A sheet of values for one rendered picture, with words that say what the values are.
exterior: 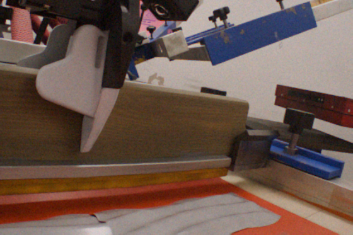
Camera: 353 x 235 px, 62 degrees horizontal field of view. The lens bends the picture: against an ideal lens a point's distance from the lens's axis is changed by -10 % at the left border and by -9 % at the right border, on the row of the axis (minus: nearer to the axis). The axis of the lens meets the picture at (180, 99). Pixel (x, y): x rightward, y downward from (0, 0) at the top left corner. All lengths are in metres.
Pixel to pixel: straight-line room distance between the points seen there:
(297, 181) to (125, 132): 0.23
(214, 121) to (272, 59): 2.20
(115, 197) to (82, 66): 0.13
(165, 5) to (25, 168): 0.18
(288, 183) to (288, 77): 2.04
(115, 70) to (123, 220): 0.11
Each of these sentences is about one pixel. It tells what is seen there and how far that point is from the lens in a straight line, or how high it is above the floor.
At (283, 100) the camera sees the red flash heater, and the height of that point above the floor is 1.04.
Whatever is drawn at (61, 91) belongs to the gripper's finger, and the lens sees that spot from 0.22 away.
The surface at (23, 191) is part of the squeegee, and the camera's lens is 0.27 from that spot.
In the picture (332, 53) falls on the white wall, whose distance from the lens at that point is 2.32.
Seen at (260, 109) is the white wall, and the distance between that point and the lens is 2.53.
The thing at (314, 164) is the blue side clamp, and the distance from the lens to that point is 0.42.
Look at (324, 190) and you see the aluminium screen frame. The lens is 0.40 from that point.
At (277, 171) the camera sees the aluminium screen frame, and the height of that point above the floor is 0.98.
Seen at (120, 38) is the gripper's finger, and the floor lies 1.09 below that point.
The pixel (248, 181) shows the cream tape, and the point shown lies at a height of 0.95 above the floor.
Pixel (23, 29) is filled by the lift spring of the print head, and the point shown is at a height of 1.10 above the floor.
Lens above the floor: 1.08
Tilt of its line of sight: 5 degrees down
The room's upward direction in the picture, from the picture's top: 12 degrees clockwise
